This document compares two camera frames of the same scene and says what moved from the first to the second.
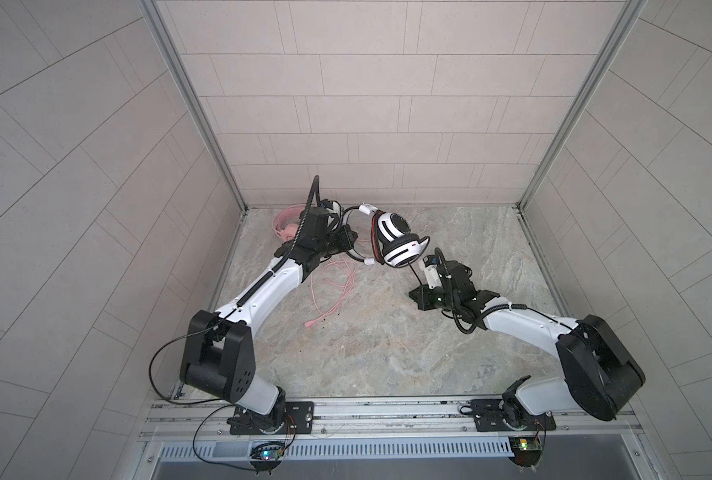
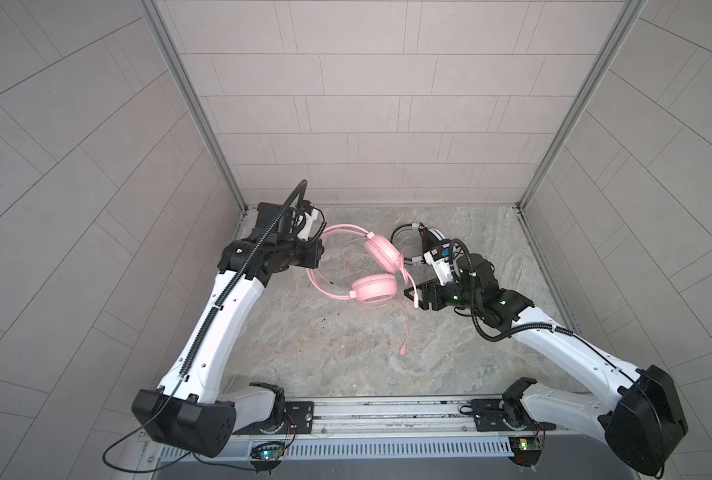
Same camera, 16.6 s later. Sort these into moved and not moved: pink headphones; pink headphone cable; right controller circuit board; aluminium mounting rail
Moved: pink headphone cable; pink headphones
Not moved: aluminium mounting rail; right controller circuit board
